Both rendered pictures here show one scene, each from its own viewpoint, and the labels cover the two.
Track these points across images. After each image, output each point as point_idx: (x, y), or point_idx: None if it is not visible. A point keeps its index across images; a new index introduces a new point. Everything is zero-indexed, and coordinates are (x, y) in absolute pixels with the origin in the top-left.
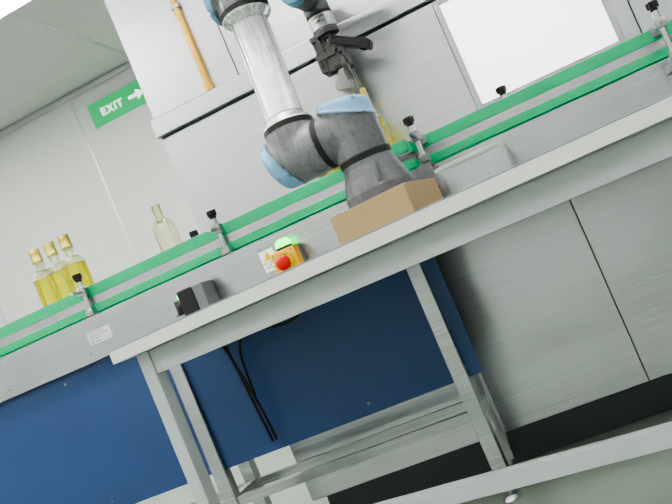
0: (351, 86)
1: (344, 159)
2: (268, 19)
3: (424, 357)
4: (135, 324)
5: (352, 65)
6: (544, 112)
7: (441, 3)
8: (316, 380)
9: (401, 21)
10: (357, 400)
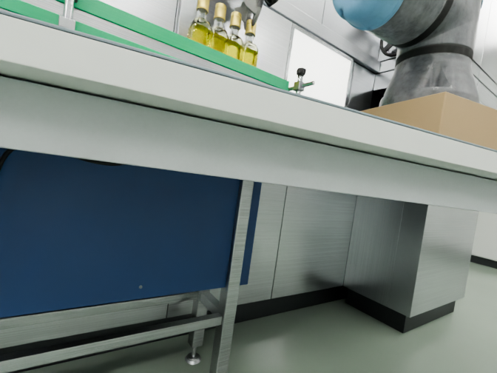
0: (256, 12)
1: (456, 41)
2: None
3: (214, 257)
4: None
5: None
6: None
7: (296, 28)
8: (93, 243)
9: (274, 13)
10: (130, 280)
